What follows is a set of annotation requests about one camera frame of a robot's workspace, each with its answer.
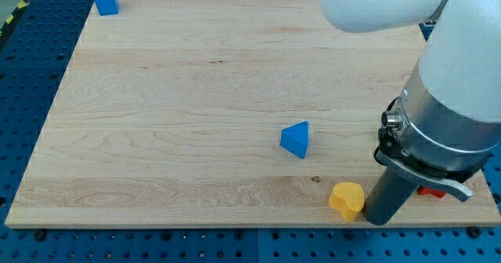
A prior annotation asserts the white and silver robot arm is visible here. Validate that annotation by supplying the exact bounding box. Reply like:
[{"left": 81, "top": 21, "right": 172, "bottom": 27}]
[{"left": 318, "top": 0, "right": 500, "bottom": 203}]

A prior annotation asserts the wooden board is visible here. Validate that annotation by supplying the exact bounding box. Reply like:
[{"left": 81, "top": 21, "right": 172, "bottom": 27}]
[{"left": 4, "top": 0, "right": 501, "bottom": 229}]

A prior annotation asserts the blue triangle block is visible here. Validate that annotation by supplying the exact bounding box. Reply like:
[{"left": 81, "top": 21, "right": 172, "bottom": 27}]
[{"left": 279, "top": 121, "right": 309, "bottom": 159}]

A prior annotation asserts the yellow heart block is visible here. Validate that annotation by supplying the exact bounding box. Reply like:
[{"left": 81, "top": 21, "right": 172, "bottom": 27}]
[{"left": 328, "top": 182, "right": 365, "bottom": 222}]

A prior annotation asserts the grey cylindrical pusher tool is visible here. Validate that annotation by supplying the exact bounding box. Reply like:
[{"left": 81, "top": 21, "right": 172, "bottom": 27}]
[{"left": 362, "top": 168, "right": 417, "bottom": 225}]

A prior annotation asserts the red block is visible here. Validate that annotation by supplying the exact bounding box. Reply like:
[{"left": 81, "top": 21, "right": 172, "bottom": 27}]
[{"left": 417, "top": 186, "right": 446, "bottom": 198}]

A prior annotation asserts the blue cube block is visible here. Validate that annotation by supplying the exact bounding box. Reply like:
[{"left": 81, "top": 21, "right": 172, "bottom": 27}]
[{"left": 94, "top": 0, "right": 119, "bottom": 16}]

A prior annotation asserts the black yellow hazard tape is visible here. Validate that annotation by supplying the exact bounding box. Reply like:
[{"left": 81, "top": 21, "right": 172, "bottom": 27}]
[{"left": 1, "top": 0, "right": 29, "bottom": 40}]

